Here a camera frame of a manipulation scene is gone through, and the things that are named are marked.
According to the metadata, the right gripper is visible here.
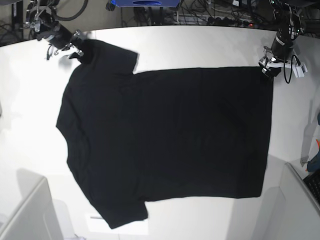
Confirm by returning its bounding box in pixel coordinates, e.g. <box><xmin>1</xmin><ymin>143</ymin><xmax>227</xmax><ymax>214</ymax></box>
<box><xmin>53</xmin><ymin>29</ymin><xmax>85</xmax><ymax>59</ymax></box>

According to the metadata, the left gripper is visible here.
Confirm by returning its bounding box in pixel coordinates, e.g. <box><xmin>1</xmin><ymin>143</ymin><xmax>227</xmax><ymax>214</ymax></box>
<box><xmin>258</xmin><ymin>46</ymin><xmax>284</xmax><ymax>78</ymax></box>

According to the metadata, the black T-shirt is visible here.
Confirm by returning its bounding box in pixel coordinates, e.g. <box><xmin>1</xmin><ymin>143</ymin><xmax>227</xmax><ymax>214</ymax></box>
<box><xmin>56</xmin><ymin>39</ymin><xmax>274</xmax><ymax>229</ymax></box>

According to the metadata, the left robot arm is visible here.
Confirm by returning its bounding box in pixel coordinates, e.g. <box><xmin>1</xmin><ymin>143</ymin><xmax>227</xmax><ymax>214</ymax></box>
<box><xmin>258</xmin><ymin>0</ymin><xmax>308</xmax><ymax>80</ymax></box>

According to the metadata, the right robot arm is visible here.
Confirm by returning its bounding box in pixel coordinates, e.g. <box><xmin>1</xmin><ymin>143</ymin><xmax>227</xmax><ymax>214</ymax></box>
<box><xmin>25</xmin><ymin>0</ymin><xmax>88</xmax><ymax>60</ymax></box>

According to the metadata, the blue box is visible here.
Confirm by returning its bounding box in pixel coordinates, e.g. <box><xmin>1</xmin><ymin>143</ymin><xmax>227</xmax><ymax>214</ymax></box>
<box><xmin>110</xmin><ymin>0</ymin><xmax>180</xmax><ymax>8</ymax></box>

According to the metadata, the black keyboard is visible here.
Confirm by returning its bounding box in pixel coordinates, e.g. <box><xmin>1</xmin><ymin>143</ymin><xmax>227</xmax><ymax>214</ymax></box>
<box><xmin>303</xmin><ymin>170</ymin><xmax>320</xmax><ymax>209</ymax></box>

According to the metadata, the grey right partition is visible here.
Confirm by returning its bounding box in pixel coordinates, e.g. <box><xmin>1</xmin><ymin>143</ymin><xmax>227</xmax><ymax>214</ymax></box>
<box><xmin>258</xmin><ymin>163</ymin><xmax>320</xmax><ymax>240</ymax></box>

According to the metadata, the grey partition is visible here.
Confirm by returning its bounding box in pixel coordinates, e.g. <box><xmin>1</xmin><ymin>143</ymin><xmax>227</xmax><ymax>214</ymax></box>
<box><xmin>0</xmin><ymin>176</ymin><xmax>64</xmax><ymax>240</ymax></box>
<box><xmin>258</xmin><ymin>163</ymin><xmax>320</xmax><ymax>240</ymax></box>

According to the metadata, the grey left partition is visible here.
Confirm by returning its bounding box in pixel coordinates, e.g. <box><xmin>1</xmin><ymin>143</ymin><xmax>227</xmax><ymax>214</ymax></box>
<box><xmin>0</xmin><ymin>176</ymin><xmax>64</xmax><ymax>240</ymax></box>

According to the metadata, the white table slot plate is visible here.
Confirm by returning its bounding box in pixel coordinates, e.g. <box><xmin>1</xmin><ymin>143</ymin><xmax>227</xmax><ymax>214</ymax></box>
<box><xmin>85</xmin><ymin>214</ymin><xmax>106</xmax><ymax>233</ymax></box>

